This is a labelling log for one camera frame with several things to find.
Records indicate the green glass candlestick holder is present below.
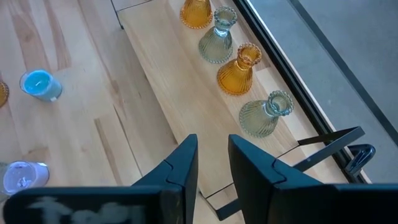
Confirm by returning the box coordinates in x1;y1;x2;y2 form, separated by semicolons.
198;6;238;65
238;90;295;139

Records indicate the purple candle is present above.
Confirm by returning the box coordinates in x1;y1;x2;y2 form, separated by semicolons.
2;160;50;196

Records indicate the wooden shelf with black frame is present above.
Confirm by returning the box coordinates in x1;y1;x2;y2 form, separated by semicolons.
110;0;373;222

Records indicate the amber glass candlestick holder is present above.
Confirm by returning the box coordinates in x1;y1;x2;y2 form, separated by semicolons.
216;42;263;96
179;0;214;30
0;80;10;109

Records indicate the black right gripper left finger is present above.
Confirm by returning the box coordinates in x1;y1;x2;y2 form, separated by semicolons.
132;134;199;224

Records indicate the blue candle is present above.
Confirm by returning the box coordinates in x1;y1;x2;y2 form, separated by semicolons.
19;68;63;103

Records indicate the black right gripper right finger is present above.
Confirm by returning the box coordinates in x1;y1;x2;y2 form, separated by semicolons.
228;134;324;224

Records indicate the black aluminium rig frame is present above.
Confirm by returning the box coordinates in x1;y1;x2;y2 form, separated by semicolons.
231;0;373;184

